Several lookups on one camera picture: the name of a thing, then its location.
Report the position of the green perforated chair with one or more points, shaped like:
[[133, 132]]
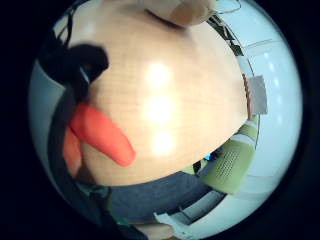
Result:
[[230, 163]]

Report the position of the beige soft toy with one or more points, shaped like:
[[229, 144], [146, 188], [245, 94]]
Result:
[[186, 11]]

